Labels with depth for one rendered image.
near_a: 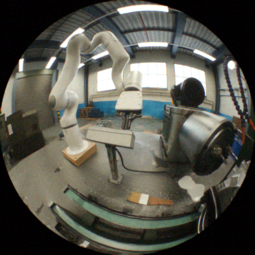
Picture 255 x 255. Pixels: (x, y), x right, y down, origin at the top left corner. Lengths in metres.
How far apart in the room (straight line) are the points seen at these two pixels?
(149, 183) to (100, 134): 0.33
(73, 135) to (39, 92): 6.28
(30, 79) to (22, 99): 1.43
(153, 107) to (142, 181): 5.23
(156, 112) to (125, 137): 5.30
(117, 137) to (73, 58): 0.49
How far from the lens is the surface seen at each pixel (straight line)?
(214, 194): 0.22
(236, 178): 0.21
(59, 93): 0.47
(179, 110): 0.43
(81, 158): 0.55
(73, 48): 0.53
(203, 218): 0.31
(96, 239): 0.27
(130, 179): 0.43
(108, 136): 0.24
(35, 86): 6.80
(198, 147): 0.27
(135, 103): 0.28
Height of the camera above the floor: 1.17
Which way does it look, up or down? 19 degrees down
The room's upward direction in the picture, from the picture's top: straight up
